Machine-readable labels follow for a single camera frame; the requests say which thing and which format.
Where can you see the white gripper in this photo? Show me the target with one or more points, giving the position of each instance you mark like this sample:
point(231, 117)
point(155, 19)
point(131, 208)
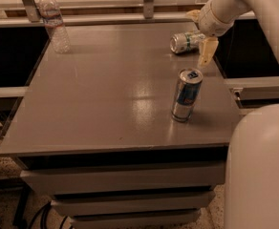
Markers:
point(211, 22)

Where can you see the silver green 7up can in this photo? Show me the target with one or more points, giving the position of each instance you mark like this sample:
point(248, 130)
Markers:
point(186, 41)

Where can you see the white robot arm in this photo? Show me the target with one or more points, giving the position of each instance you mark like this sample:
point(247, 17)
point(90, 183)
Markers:
point(252, 166)

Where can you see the blue silver redbull can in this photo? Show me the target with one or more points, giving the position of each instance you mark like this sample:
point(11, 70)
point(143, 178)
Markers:
point(187, 90)

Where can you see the grey drawer cabinet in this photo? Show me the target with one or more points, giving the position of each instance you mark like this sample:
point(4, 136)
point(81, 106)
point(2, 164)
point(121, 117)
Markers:
point(95, 132)

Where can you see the clear plastic water bottle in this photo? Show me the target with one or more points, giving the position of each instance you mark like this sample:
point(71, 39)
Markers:
point(54, 25)

